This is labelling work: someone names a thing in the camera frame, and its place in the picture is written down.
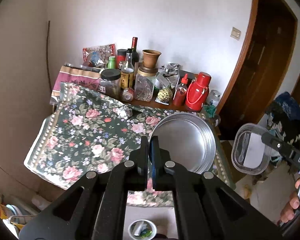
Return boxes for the clear plastic lunch container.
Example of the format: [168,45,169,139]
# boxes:
[231,123,272,176]

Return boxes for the round aluminium tray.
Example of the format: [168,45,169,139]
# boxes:
[151,113,216,174]

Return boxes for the aluminium foil ball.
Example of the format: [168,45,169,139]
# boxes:
[115,105,133,120]

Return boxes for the white plastic basin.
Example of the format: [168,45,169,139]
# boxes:
[128,219,158,240]

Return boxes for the person right hand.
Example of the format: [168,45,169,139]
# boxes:
[279,178,300,223]

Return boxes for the clothes pile on rack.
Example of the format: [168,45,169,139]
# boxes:
[265,92,300,150]

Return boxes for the floral green tablecloth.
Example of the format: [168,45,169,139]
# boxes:
[24,82,237,208]

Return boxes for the green teal cloth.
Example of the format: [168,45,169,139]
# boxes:
[204,105,216,118]

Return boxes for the glass jar on side table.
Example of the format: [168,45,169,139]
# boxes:
[206,89,221,107]

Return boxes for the red sauce bottle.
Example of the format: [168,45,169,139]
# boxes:
[173,74,188,106]

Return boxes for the red thermos jug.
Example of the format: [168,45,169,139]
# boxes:
[185,72,211,112]

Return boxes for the wooden table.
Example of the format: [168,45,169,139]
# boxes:
[127,98,196,113]

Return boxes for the small red can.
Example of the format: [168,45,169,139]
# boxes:
[121,88,134,102]

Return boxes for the brown wooden door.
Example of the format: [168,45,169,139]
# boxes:
[218,0,298,140]

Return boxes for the clear jar with gold lid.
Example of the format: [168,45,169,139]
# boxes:
[134,66,158,102]

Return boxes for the yellow label glass bottle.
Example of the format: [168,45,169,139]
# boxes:
[121,49,134,89]

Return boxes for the green cap bottle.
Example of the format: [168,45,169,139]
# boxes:
[107,56,116,69]

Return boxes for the snack packet red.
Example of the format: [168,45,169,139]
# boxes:
[82,44,116,67]

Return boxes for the dark wine bottle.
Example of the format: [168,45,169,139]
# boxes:
[132,37,139,66]

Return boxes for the brown clay pot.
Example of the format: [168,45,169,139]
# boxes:
[142,49,161,68]

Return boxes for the light switch plate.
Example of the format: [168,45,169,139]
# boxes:
[230,27,241,40]

